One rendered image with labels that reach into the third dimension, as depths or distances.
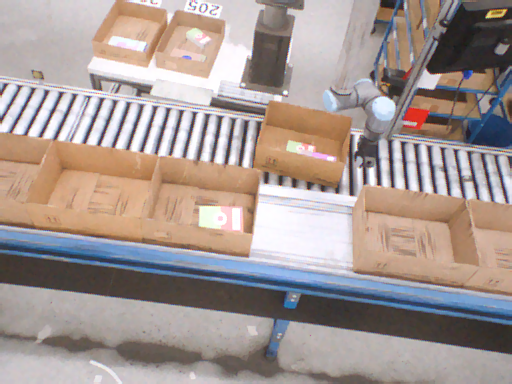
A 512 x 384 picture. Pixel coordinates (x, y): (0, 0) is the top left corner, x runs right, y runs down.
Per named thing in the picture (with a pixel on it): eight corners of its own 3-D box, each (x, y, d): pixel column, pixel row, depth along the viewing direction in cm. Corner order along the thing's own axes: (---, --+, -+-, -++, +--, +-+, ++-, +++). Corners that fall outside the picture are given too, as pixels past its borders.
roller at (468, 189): (463, 154, 249) (468, 147, 245) (481, 243, 218) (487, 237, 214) (453, 152, 249) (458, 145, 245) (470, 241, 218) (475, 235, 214)
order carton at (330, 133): (343, 142, 239) (353, 117, 225) (337, 188, 222) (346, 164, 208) (264, 124, 241) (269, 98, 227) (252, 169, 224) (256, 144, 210)
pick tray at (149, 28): (168, 25, 279) (167, 9, 271) (147, 68, 257) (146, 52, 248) (118, 14, 280) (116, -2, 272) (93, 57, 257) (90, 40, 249)
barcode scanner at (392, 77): (374, 81, 230) (384, 64, 222) (398, 87, 231) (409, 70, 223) (374, 91, 226) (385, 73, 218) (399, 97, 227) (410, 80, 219)
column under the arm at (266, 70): (247, 56, 270) (253, 1, 244) (293, 65, 270) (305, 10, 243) (238, 88, 255) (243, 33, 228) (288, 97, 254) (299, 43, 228)
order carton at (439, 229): (448, 222, 200) (467, 198, 186) (460, 289, 183) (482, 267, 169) (351, 208, 200) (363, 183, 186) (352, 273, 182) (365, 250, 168)
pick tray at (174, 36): (225, 35, 279) (226, 19, 271) (208, 79, 256) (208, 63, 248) (176, 24, 280) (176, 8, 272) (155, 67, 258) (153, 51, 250)
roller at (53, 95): (62, 96, 246) (60, 88, 242) (22, 177, 215) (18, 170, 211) (52, 94, 246) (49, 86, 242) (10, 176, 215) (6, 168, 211)
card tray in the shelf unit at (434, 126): (392, 87, 329) (397, 75, 321) (437, 93, 330) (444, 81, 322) (396, 131, 305) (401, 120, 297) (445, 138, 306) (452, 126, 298)
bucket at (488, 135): (446, 139, 353) (465, 109, 330) (491, 145, 354) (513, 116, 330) (452, 173, 335) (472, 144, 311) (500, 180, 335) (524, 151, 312)
